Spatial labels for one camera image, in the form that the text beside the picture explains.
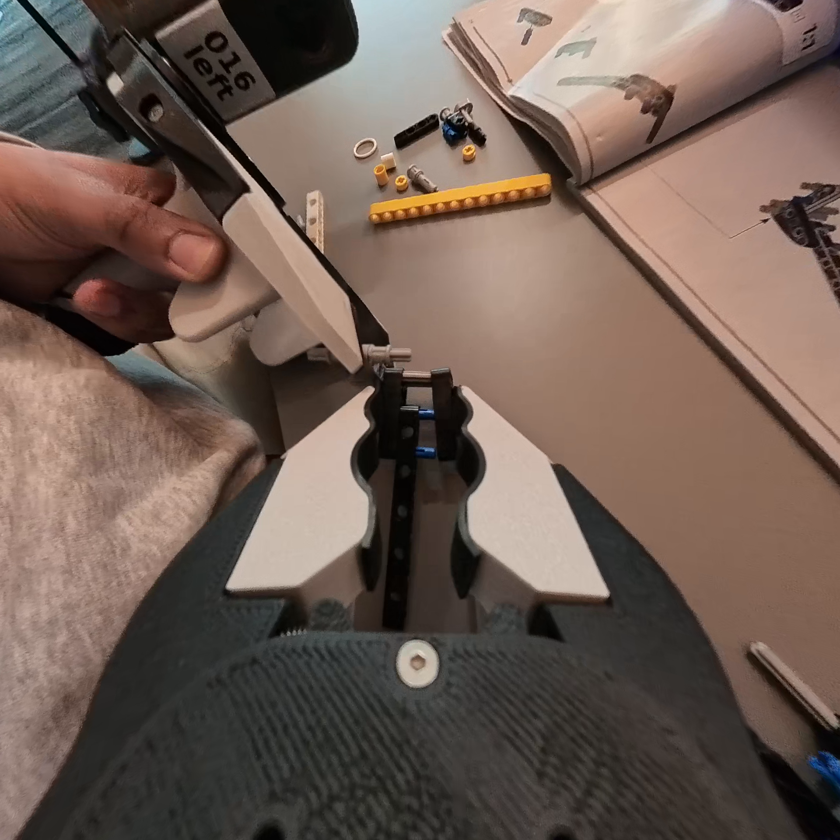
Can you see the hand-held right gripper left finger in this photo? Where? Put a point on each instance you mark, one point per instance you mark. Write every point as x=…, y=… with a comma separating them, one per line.
x=308, y=518

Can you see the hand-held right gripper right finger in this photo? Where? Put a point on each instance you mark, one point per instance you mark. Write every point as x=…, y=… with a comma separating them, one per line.
x=525, y=525

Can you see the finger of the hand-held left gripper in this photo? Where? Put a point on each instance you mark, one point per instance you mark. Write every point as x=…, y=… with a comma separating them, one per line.
x=295, y=269

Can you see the black lego beam assembly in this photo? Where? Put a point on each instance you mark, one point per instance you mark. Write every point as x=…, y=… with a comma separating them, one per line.
x=400, y=499

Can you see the grey lego axle pin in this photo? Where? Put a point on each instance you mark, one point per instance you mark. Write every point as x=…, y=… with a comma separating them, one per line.
x=387, y=354

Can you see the tan lego beam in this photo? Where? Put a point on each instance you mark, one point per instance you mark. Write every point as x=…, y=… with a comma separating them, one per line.
x=316, y=210

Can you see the short black lego beam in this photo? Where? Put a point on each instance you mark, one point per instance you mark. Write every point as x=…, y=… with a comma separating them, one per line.
x=417, y=130

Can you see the long yellow lego beam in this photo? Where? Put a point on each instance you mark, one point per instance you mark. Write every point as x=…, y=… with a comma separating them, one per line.
x=459, y=200

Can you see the blue lego piece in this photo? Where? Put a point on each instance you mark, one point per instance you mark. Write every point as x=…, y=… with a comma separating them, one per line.
x=451, y=133

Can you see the black lego pin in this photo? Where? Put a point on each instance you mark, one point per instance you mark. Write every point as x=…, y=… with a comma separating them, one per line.
x=478, y=134

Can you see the flat lego instruction sheet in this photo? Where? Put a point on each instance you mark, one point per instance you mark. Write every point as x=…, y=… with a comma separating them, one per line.
x=689, y=275

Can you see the grey lego axle stick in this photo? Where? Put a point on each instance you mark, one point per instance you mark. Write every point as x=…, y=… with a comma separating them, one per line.
x=787, y=682

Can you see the open lego instruction booklet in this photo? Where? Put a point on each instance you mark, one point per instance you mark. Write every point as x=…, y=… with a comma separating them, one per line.
x=656, y=85

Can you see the person's left hand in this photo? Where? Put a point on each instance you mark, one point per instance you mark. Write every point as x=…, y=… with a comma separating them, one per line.
x=85, y=216

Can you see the blue jeans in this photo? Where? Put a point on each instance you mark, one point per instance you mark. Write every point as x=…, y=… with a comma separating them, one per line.
x=39, y=85

